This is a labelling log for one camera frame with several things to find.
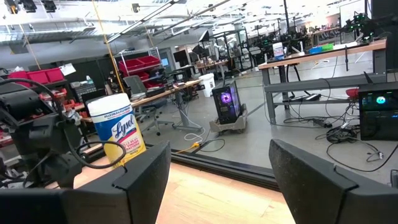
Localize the tall black panel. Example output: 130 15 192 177
371 0 398 72

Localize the slanted ceiling light strip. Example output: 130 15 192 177
105 0 187 44

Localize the white wire rack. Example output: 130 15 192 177
118 46 165 91

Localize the grey floor object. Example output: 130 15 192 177
209 103 249 135

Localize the large red storage bin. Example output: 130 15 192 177
27 70 49 86
7 70 31 88
45 67 65 83

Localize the long yellow hanging cord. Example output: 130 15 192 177
91 0 125 93

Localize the white-lidded wipes canister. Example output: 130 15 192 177
86 92 147 169

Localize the white floor cable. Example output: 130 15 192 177
182 108 206 142

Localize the white paper sign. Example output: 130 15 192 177
58 63 77 77

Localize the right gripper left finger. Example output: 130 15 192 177
0 141 172 224

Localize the black looped floor cable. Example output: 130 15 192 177
198 138 226 153

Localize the yellow floor cable with plug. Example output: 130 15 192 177
176 141 201 154

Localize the grey office chair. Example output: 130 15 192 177
123 75 175 137

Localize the wooden desk with grey legs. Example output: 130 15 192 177
80 79 205 133

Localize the wooden workbench with grey frame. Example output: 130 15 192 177
257 39 388 125

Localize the black floor power adapter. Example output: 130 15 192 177
312 118 333 129

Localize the black power strip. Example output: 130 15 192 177
281 93 323 103

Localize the white bucket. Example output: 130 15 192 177
198 73 216 98

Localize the distant wipes canister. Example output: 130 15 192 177
272 42 285 61

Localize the black tangled floor cable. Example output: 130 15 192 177
315 124 398 174

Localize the white board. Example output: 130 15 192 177
338 0 366 27

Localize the black shelf with small bins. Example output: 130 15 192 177
39 79 105 152

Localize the black desk monitor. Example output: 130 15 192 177
173 49 190 68

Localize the wide black computer case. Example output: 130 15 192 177
358 82 398 141

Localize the small black computer tower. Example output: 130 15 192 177
211 80 243 125

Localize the short yellow hanging cord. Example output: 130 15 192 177
18 12 41 71

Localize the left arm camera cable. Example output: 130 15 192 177
0 77 127 170

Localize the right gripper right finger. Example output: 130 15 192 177
269 139 398 224

